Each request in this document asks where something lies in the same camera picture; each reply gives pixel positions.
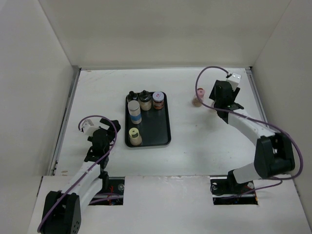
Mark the pink-cap pepper shaker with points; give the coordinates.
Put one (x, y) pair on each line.
(198, 97)

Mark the black rectangular plastic tray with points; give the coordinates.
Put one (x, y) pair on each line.
(154, 128)

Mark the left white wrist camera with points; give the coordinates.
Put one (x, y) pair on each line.
(87, 127)

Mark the yellow-cap cream bottle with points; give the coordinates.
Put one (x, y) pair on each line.
(135, 137)

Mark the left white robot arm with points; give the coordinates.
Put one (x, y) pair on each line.
(63, 208)

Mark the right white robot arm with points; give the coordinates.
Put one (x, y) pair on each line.
(273, 150)

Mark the black-cap pale spice bottle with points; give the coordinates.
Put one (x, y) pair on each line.
(145, 100)

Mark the black-cap brown spice bottle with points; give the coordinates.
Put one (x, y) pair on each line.
(132, 96)

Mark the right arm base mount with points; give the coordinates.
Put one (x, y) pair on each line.
(235, 188)

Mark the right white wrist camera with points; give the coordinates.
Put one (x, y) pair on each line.
(234, 80)

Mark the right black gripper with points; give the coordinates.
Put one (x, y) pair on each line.
(234, 95)

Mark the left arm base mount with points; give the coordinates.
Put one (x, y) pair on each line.
(112, 192)

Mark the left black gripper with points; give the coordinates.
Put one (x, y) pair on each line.
(111, 128)

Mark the dark-cap beige spice bottle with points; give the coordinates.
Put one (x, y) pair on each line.
(213, 111)

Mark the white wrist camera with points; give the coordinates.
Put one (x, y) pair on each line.
(234, 80)
(87, 127)

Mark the clear-lid blue-label bottle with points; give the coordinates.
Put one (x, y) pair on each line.
(134, 112)

